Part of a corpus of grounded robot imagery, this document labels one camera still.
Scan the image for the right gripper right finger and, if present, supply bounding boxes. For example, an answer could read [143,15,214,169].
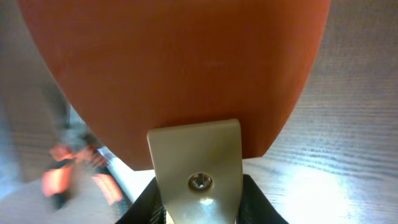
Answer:
[236,174,288,224]

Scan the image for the orange scraper wooden handle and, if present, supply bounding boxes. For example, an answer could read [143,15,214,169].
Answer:
[17,0,332,224]

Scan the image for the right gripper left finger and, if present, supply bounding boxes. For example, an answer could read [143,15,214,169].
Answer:
[116,177,167,224]

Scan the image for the orange handled pliers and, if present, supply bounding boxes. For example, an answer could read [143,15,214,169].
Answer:
[42,93,125,211]

